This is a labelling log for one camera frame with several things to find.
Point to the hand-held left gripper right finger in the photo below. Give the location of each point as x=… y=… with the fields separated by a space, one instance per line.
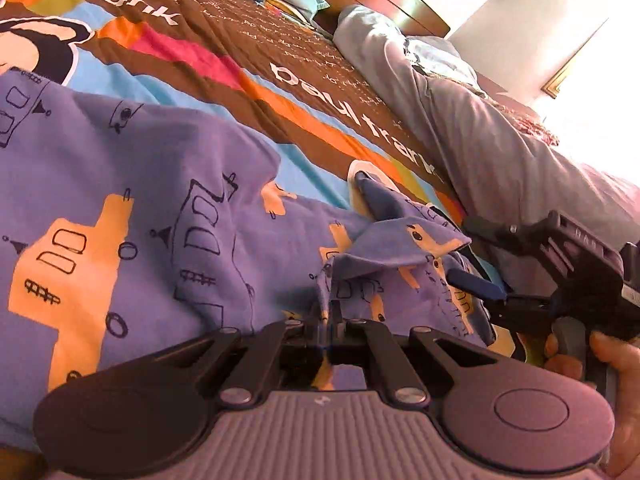
x=345 y=342

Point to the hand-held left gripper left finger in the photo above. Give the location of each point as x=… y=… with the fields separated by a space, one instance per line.
x=300 y=342

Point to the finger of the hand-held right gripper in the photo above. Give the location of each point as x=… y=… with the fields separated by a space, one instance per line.
x=475 y=284
x=505 y=232

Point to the blue printed pants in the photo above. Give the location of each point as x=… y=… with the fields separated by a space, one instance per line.
x=150 y=220

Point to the person's right hand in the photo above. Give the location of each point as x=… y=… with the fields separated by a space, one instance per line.
x=622 y=410

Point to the grey duvet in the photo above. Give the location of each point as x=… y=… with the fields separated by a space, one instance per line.
x=480 y=155

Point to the pink textured cloth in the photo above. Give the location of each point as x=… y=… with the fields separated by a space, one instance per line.
x=530 y=120

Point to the colourful printed blanket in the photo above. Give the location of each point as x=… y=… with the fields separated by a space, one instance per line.
x=210 y=60

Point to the framed wall picture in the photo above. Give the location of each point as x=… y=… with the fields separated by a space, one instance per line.
x=554 y=83

